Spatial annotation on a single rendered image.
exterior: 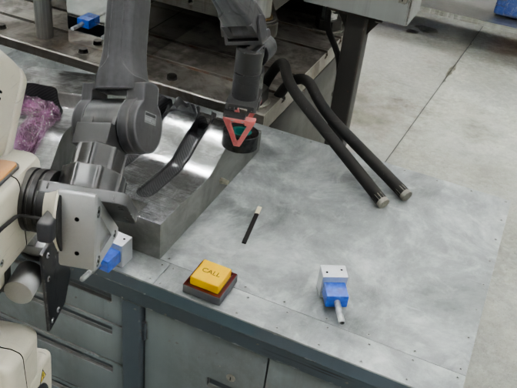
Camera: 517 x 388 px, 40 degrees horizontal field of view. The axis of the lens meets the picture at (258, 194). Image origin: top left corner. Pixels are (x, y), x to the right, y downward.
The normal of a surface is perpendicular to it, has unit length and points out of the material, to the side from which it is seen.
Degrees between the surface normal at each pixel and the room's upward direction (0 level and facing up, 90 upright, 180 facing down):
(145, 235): 90
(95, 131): 41
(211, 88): 0
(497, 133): 0
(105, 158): 47
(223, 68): 0
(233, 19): 128
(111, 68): 56
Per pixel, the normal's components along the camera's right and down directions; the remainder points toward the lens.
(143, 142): 0.94, 0.05
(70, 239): -0.12, 0.44
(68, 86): 0.10, -0.82
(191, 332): -0.40, 0.49
